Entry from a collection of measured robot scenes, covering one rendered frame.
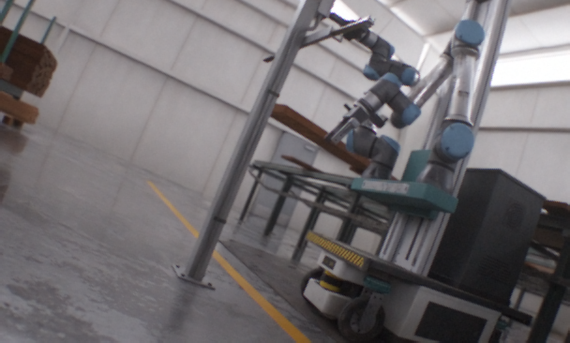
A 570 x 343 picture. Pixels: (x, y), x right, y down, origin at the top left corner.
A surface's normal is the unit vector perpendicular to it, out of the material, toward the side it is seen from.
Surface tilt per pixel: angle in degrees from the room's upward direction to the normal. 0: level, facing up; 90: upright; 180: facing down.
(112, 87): 88
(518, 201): 90
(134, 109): 88
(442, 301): 90
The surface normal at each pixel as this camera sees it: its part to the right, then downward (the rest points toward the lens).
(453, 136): -0.15, -0.01
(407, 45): 0.40, 0.07
